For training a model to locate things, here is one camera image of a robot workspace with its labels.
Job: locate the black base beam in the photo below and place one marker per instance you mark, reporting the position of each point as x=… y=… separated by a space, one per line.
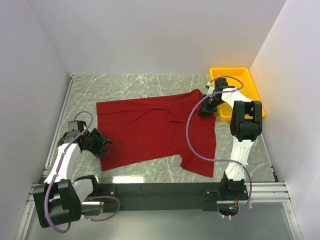
x=172 y=196

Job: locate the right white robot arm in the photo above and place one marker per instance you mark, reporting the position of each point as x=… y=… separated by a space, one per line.
x=245 y=126

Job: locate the red t shirt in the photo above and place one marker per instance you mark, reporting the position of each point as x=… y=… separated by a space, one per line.
x=156 y=127

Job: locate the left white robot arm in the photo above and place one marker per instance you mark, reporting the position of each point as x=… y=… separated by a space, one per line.
x=58 y=200

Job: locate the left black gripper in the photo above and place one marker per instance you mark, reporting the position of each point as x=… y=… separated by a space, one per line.
x=101 y=140

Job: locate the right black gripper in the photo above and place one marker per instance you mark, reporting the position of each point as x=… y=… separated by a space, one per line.
x=207 y=111

